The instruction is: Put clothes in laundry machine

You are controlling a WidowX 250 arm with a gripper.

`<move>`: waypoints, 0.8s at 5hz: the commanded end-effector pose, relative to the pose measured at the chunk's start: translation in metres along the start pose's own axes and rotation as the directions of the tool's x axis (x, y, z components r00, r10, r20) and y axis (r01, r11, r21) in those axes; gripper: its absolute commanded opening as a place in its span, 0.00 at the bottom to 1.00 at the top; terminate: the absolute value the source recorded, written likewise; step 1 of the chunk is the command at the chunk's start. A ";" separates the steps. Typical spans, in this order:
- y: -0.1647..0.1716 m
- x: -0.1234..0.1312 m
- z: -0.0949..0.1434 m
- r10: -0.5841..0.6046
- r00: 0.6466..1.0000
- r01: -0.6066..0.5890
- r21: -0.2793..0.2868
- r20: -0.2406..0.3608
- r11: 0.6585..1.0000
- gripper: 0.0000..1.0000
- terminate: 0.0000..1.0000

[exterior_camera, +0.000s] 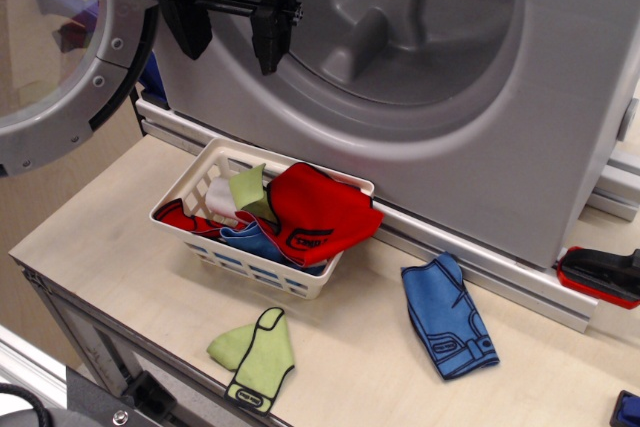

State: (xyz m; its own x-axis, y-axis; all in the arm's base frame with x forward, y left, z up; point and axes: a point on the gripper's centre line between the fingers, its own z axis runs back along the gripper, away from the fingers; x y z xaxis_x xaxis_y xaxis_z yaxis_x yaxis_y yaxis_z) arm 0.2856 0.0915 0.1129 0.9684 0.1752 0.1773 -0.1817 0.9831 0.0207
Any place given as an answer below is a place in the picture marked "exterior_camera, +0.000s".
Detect blue clamp behind door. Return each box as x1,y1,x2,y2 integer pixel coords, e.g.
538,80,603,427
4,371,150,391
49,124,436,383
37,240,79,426
138,53,167,102

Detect black bracket with bolt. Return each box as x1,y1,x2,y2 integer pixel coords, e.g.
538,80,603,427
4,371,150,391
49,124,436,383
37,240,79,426
65,367,177,426

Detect green cloth sock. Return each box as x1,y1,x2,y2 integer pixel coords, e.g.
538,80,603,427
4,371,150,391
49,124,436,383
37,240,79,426
207,307,295,416

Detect metal table frame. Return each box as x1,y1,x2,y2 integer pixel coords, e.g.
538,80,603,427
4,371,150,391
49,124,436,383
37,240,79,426
19,264,287,426

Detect light green cloth piece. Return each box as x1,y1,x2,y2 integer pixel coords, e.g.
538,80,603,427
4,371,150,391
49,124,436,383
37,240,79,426
229,164,277,223

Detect red and black clamp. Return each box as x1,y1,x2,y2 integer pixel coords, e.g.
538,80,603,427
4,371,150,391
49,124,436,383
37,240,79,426
556,247,639,309

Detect blue cloth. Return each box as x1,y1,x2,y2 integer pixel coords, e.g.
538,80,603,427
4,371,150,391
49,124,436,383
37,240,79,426
217,222,326,276

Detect white plastic laundry basket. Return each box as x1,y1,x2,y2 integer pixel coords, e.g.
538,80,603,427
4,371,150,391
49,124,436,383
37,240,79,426
150,139,383,299

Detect white cloth piece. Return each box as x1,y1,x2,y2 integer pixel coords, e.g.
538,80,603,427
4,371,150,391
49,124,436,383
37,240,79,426
205,177,239,221

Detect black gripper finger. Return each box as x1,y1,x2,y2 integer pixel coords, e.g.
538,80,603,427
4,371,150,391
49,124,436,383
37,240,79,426
250,7,291,75
159,0,212,60

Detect black cable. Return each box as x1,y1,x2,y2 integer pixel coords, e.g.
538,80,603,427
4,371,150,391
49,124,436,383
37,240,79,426
0,382,54,427

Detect blue and black block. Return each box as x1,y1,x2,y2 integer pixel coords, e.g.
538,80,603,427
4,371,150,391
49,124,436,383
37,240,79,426
609,390,640,427

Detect red cloth shirt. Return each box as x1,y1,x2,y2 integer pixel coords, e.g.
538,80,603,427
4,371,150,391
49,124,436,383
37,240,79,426
259,163,383,268

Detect blue cloth jeans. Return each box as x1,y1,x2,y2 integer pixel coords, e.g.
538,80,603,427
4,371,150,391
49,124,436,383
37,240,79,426
401,253,500,381

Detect aluminium extrusion rail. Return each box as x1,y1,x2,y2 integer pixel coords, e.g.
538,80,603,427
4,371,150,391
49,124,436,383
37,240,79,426
135,100,639,332

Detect grey toy washing machine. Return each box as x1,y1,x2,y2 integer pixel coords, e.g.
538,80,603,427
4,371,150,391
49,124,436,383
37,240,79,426
152,0,639,267

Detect round grey machine door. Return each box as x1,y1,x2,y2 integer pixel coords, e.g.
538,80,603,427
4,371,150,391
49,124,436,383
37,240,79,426
1,0,158,177

